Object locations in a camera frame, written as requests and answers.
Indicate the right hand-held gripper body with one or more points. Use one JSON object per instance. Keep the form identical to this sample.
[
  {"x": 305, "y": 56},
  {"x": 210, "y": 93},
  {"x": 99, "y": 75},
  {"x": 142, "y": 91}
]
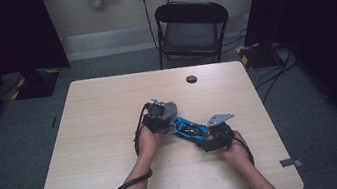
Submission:
[{"x": 219, "y": 134}]

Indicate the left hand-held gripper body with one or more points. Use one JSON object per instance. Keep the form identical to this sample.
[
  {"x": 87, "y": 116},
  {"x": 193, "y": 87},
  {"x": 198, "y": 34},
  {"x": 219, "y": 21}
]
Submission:
[{"x": 155, "y": 118}]

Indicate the blue toy car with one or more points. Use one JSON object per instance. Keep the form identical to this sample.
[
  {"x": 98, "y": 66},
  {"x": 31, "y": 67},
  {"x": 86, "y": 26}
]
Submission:
[{"x": 190, "y": 131}]

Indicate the person's left hand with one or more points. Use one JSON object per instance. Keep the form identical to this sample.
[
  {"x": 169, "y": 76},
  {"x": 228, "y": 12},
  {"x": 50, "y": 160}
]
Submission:
[{"x": 148, "y": 143}]

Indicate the person's right hand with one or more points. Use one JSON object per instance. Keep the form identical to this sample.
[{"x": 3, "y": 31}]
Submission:
[{"x": 236, "y": 153}]

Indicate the black table grommet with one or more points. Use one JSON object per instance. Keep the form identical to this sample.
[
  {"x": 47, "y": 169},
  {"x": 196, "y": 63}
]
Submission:
[{"x": 191, "y": 79}]

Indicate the grey tape strip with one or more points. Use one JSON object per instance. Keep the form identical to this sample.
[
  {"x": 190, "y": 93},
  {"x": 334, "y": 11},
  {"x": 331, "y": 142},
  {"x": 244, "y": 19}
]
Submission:
[{"x": 290, "y": 162}]

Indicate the black stand base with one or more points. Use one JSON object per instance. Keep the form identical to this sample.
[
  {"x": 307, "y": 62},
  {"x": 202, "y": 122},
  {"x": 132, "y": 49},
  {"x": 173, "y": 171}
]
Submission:
[
  {"x": 257, "y": 56},
  {"x": 38, "y": 84}
]

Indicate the black folding chair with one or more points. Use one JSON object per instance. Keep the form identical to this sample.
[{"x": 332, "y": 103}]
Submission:
[{"x": 192, "y": 33}]

